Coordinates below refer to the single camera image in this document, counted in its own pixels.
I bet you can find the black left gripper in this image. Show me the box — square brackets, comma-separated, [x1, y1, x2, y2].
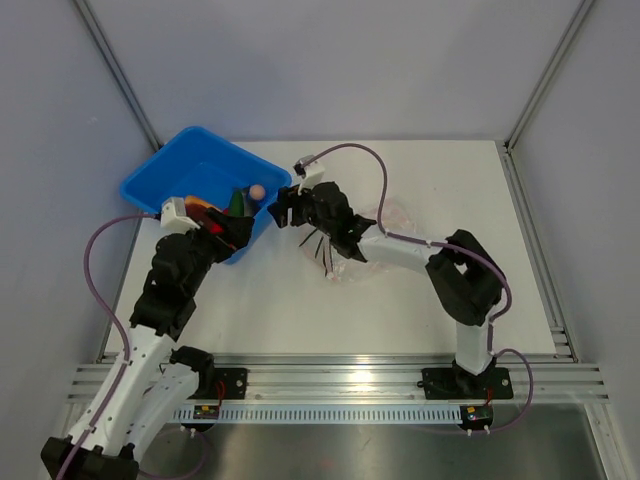
[181, 208, 254, 295]

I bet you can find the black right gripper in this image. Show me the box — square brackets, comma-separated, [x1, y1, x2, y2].
[268, 177, 336, 238]

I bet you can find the peach fake radish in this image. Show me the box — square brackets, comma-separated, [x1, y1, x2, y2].
[248, 184, 266, 202]

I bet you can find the green fake cucumber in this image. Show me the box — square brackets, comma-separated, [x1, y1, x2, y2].
[228, 189, 245, 217]

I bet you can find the orange red fake papaya slice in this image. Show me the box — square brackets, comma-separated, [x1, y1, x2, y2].
[184, 195, 219, 222]

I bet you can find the clear zip top bag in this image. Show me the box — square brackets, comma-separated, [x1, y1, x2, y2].
[298, 196, 424, 284]

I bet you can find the grey fake fish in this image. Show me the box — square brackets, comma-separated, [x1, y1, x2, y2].
[241, 187, 259, 217]

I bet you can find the red fake pepper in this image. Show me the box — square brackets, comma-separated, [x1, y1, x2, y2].
[206, 208, 229, 235]

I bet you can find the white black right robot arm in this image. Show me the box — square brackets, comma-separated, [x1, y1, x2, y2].
[268, 182, 512, 396]

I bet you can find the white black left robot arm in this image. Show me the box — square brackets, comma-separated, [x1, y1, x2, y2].
[41, 208, 255, 479]

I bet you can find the blue plastic bin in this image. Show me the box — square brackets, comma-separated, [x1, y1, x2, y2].
[120, 126, 292, 243]

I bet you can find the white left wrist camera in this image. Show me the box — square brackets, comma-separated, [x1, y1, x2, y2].
[160, 197, 199, 234]

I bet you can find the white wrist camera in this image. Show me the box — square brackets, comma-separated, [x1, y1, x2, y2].
[160, 197, 199, 234]
[293, 155, 325, 191]

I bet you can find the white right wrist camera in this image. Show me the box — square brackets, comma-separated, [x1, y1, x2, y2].
[293, 155, 325, 191]

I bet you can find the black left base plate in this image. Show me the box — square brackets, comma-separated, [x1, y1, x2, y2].
[191, 367, 248, 400]

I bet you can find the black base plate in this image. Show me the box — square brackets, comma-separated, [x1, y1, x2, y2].
[417, 366, 514, 400]
[191, 367, 248, 400]

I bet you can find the aluminium mounting rail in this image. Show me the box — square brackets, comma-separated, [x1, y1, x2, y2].
[67, 352, 611, 404]

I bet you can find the slotted white cable duct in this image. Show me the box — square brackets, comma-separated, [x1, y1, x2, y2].
[168, 404, 462, 425]

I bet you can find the aluminium frame post right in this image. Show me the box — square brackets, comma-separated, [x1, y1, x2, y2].
[504, 0, 598, 154]

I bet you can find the aluminium frame post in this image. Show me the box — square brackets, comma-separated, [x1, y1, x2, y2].
[504, 0, 598, 154]
[71, 0, 164, 152]

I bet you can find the aluminium frame post left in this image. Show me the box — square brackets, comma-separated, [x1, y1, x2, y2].
[71, 0, 164, 152]

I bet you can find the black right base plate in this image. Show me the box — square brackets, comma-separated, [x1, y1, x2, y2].
[417, 366, 514, 400]

